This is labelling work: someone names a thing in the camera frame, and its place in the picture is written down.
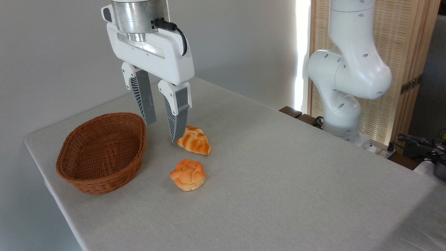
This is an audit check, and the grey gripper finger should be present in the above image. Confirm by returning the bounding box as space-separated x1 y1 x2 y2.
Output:
121 62 157 126
158 79 192 143

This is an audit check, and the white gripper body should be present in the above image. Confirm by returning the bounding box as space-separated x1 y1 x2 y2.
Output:
106 22 195 86

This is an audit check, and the round knotted bread roll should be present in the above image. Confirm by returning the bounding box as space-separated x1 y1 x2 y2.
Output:
169 159 207 192

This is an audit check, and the long braided bread roll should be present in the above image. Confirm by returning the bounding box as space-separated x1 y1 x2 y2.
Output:
176 126 212 156

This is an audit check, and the brown wicker basket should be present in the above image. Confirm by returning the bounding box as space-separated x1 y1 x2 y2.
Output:
56 112 147 195

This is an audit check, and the beige tablecloth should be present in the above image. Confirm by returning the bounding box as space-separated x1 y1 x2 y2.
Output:
23 74 446 251

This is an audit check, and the dark brown wooden furniture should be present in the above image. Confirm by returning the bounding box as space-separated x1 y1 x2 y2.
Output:
278 106 324 130

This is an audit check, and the white power strip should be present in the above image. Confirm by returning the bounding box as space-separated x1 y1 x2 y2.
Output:
362 139 398 160

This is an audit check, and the wooden slatted folding screen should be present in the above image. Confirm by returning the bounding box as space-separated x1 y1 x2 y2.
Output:
308 0 441 151

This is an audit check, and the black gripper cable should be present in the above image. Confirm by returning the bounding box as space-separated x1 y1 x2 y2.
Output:
151 18 188 56

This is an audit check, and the black cable bundle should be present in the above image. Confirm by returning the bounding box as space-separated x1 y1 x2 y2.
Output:
387 129 446 165

